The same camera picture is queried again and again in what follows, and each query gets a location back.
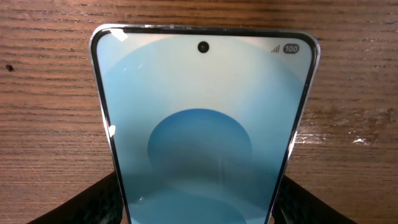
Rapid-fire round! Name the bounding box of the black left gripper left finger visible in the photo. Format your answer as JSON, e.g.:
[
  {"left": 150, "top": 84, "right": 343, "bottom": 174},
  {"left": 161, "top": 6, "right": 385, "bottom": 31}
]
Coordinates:
[{"left": 29, "top": 172, "right": 124, "bottom": 224}]

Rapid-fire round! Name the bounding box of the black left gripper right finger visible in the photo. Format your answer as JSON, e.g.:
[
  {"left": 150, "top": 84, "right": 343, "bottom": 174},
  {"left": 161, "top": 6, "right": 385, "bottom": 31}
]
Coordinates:
[{"left": 272, "top": 175, "right": 356, "bottom": 224}]

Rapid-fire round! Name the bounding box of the smartphone with blue screen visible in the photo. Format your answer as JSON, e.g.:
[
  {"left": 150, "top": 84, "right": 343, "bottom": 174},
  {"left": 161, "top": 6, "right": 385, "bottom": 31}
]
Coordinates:
[{"left": 89, "top": 24, "right": 320, "bottom": 223}]

